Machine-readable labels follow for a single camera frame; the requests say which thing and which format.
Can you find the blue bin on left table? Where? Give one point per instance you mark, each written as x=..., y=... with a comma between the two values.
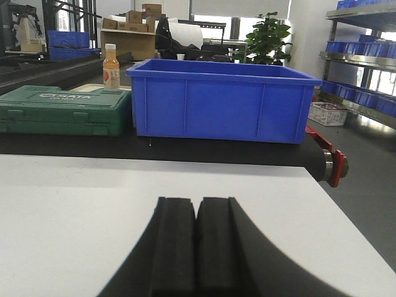
x=64, y=45

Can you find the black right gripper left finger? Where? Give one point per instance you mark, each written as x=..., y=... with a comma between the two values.
x=162, y=261

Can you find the white plastic basket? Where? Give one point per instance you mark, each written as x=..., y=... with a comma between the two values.
x=327, y=114

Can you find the large blue plastic bin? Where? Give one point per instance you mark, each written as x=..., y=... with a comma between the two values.
x=220, y=100

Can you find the orange juice bottle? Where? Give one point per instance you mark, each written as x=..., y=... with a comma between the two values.
x=111, y=80

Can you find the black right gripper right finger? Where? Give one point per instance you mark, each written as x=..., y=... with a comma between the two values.
x=234, y=258

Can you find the green potted plant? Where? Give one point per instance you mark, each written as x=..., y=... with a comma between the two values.
x=266, y=43

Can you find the green SATA tool case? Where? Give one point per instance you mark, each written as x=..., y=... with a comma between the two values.
x=33, y=109

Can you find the steel shelf rack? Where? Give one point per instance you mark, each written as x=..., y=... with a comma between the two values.
x=368, y=54

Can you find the large cardboard box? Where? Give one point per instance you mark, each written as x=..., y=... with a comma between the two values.
x=140, y=44

